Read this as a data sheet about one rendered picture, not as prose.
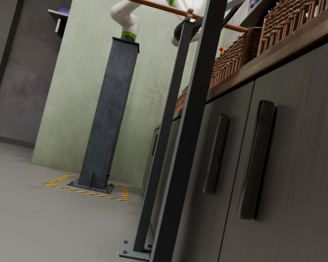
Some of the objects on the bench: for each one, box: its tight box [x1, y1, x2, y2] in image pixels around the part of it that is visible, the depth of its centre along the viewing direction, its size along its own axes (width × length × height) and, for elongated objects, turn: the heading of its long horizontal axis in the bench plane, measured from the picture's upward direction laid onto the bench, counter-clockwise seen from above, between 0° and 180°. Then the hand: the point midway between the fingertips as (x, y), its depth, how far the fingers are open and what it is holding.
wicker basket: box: [208, 26, 297, 90], centre depth 89 cm, size 49×56×28 cm
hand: (189, 14), depth 148 cm, fingers closed on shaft, 3 cm apart
